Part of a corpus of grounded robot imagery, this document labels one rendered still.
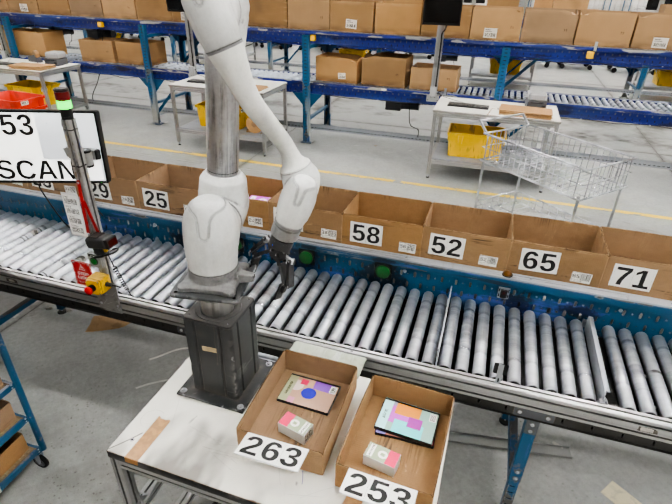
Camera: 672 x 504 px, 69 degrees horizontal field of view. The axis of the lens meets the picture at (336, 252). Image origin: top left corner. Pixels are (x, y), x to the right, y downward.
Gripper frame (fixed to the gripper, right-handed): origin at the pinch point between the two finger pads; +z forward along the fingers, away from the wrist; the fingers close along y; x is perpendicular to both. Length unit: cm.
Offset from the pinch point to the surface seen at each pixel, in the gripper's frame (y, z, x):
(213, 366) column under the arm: -4.6, 28.1, 16.9
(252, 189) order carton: 89, 34, -81
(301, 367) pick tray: -20.7, 29.3, -11.9
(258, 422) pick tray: -27.6, 34.1, 13.7
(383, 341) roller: -32, 23, -47
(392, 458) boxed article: -66, 14, 0
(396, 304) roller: -21, 22, -72
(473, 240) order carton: -28, -13, -99
